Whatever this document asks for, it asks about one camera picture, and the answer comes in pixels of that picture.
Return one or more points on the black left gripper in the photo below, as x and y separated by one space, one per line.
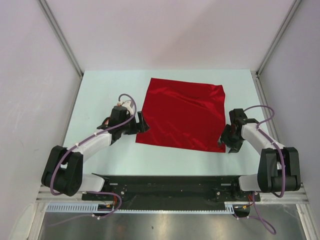
141 126

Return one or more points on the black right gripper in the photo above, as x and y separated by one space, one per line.
234 146

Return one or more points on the red cloth napkin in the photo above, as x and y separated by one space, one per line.
184 115

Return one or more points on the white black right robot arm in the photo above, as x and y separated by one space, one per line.
279 166

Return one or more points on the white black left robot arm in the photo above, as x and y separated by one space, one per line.
64 173

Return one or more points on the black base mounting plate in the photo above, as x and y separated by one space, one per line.
169 193

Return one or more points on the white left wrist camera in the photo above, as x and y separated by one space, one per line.
128 104

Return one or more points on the light blue cable duct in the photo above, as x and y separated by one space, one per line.
72 207

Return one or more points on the right aluminium corner post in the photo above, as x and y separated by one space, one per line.
279 35

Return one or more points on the aluminium corner post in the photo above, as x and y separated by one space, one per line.
279 35
49 15

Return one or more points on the left aluminium corner post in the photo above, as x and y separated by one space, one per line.
49 15

